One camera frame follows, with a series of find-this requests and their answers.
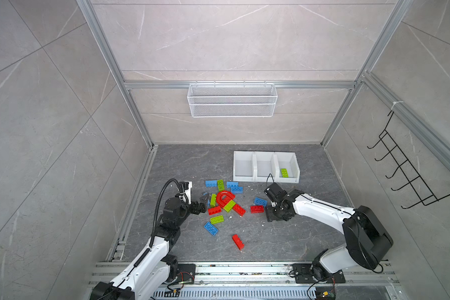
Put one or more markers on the white wire mesh basket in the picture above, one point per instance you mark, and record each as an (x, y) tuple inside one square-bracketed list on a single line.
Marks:
[(214, 100)]

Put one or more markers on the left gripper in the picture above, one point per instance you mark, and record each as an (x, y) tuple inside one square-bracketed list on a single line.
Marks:
[(197, 210)]

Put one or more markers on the red arch lego piece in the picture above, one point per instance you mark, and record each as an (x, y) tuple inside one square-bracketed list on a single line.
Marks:
[(224, 197)]

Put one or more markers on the green lego top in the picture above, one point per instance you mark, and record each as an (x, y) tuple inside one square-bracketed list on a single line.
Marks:
[(220, 185)]

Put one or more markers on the green lego under arch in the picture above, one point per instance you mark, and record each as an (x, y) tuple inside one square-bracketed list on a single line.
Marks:
[(229, 206)]

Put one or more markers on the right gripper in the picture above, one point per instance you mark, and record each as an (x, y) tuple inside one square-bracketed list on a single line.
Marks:
[(270, 215)]

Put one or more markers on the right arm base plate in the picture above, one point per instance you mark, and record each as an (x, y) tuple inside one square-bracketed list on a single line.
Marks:
[(309, 273)]

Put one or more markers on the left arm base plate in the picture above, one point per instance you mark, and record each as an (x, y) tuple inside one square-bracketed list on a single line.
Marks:
[(182, 272)]

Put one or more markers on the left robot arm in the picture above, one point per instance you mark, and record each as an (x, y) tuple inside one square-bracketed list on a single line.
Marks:
[(154, 265)]

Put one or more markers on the green lego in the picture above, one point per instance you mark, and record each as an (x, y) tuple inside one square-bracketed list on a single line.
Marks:
[(213, 201), (217, 219), (284, 173), (229, 206), (220, 185)]

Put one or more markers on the black wire hook rack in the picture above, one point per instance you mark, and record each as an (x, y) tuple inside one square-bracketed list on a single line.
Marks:
[(404, 166)]

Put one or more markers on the red lego bottom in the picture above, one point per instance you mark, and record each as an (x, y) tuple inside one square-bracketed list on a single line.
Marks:
[(238, 242)]

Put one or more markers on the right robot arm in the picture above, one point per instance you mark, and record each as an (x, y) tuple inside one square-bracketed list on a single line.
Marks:
[(366, 241)]

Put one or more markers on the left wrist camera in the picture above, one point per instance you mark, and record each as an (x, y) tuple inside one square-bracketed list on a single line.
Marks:
[(185, 191)]

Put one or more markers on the white three-compartment bin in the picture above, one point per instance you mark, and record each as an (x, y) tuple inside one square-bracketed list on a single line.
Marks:
[(260, 166)]

